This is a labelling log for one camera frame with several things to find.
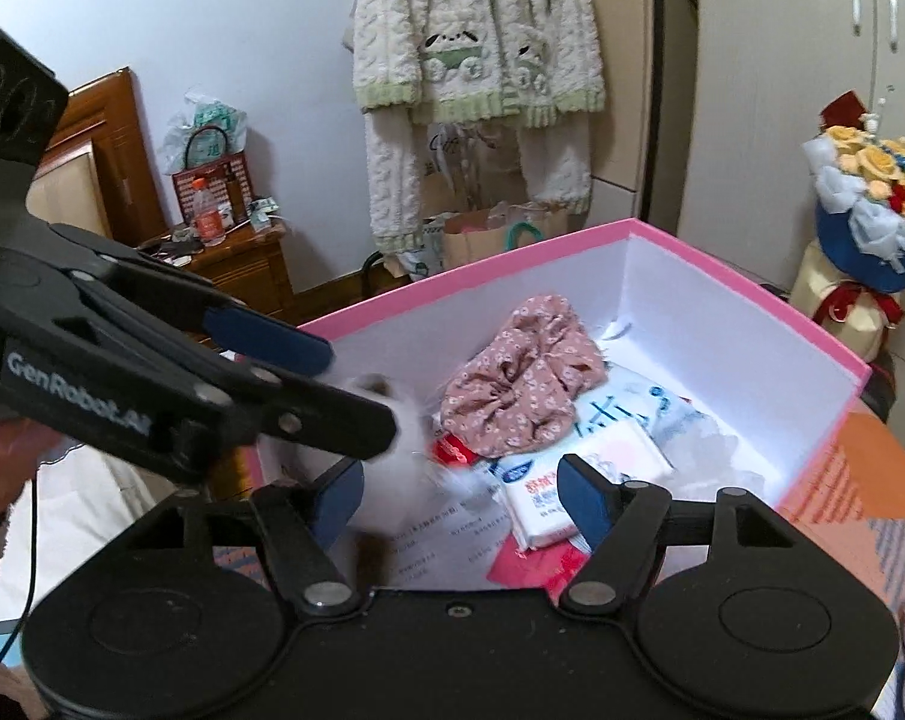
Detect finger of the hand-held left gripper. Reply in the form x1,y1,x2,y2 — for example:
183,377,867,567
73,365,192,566
77,291,403,464
47,222,337,377

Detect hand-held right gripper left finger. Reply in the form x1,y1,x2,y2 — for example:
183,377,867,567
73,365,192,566
126,457,367,613

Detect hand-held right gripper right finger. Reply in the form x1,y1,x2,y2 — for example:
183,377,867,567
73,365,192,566
556,452,796,613

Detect white pink tissue pack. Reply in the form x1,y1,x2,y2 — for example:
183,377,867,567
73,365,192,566
498,420,676,553

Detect white brown panda plush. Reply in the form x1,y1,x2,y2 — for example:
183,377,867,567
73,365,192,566
268,370,442,587

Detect blue white wet wipes pack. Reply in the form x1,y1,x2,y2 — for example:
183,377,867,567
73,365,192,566
486,379,706,497

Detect pink floral scrunchie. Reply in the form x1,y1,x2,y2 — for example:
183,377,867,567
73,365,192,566
439,295,610,460

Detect pink cardboard box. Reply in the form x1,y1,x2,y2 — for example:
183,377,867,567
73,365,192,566
246,217,874,595

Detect person's left hand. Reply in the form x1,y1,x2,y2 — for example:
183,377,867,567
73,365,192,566
0,420,58,524

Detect wooden nightstand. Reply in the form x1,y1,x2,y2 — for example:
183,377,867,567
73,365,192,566
136,223,298,332

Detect red envelope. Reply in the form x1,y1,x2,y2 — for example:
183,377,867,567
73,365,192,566
484,531,598,595

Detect printed white paper sheet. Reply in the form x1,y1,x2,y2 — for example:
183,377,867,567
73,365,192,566
387,497,515,587

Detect red white packet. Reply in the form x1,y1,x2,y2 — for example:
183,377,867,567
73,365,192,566
431,435,493,479

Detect plastic bottle orange label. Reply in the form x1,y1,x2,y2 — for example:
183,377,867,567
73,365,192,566
190,175,230,248

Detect brown woven basket bag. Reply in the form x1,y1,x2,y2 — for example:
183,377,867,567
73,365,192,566
169,126,256,232

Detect cream knitted pants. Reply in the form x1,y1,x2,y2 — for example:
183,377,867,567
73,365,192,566
361,101,598,257

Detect wooden headboard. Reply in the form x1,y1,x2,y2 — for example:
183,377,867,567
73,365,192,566
25,66,170,250

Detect brown paper bag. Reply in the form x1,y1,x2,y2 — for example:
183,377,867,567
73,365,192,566
439,201,575,272

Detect clear green plastic bag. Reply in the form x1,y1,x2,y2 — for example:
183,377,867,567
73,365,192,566
158,88,253,175

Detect cream wrapped bouquet red ribbon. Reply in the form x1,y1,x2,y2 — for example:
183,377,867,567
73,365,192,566
787,242,905,362

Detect cream knitted cardigan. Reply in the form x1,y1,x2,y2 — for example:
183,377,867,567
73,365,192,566
342,0,608,130

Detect blue wrapped flower bouquet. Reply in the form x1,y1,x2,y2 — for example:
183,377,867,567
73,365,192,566
799,90,905,295

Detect grey wardrobe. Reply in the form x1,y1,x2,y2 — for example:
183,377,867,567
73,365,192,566
676,0,905,320

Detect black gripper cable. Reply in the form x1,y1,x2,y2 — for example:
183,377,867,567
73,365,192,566
0,463,43,692

